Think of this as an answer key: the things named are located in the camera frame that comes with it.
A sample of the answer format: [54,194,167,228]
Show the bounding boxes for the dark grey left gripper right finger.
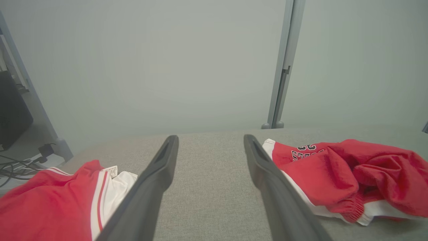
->
[243,134,331,241]

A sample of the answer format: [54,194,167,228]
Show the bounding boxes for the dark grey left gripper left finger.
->
[97,135,179,241]

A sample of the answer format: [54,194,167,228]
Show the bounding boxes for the red white basketball shorts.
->
[262,138,428,226]

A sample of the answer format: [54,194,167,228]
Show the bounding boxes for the red white Bulls jersey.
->
[0,160,138,241]

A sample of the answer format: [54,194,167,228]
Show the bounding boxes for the black box unit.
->
[0,70,34,151]

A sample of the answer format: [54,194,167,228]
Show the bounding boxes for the black floor cables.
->
[0,143,57,188]

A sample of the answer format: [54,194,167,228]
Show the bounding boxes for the grey partition post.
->
[261,0,306,130]

